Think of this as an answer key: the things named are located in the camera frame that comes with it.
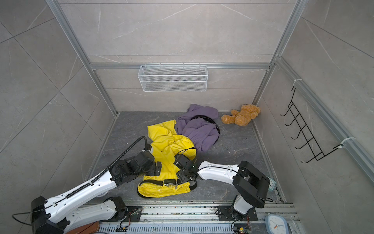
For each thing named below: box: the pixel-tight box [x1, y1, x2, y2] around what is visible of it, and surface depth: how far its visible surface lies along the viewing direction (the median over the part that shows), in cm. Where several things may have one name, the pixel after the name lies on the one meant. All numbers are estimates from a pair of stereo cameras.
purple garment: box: [175, 103, 219, 153], surface depth 106 cm
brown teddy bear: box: [221, 103, 261, 127], surface depth 109 cm
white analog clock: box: [264, 214, 289, 234], surface depth 70 cm
